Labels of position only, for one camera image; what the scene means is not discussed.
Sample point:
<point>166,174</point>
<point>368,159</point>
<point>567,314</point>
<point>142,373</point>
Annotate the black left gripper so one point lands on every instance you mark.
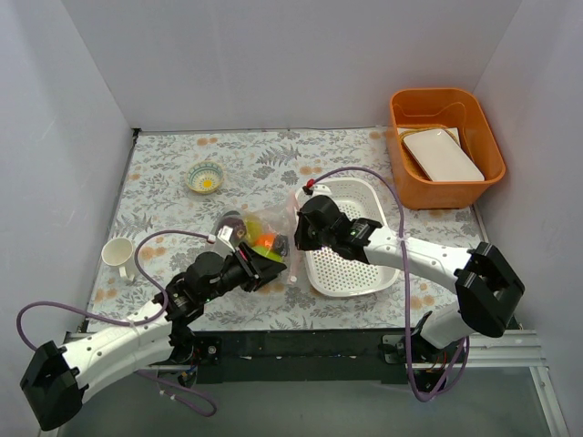
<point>250,268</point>

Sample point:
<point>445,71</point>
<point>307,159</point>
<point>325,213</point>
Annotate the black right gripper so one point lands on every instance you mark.
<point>302,232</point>

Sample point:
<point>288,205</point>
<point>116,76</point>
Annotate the dark purple plum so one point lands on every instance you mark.
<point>280,245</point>

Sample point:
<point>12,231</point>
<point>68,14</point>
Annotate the clear zip top bag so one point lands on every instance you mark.
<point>269,231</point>

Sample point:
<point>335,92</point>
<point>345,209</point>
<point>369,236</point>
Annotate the orange fruit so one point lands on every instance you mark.
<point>266,240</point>

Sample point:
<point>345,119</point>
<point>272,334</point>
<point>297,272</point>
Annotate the green pear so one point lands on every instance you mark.
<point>268,253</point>

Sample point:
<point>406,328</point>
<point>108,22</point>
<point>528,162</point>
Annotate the yellow banana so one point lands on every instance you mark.
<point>254,228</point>

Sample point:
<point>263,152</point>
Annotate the dark red apple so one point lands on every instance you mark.
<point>235,222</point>

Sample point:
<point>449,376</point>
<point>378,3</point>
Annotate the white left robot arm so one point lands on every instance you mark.
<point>60,379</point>

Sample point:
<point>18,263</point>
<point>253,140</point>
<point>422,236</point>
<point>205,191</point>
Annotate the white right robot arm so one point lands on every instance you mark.
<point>486,287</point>

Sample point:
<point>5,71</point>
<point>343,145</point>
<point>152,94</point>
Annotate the floral patterned table mat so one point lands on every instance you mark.
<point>166,219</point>

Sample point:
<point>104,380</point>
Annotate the white perforated plastic basket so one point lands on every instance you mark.
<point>329,273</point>

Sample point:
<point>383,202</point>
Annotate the white paper cup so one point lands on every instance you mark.
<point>119,254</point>

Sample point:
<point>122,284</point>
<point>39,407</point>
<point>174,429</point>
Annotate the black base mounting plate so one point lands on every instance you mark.
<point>298,355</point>

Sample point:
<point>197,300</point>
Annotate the patterned small bowl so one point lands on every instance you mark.
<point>205,177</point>

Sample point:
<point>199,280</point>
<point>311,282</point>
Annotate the orange plastic tub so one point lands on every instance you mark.
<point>420,108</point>

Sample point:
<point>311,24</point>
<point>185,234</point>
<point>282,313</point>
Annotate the white rectangular plate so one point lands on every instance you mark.
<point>438,153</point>

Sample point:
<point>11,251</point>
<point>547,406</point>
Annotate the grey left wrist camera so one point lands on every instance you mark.
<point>226,239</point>

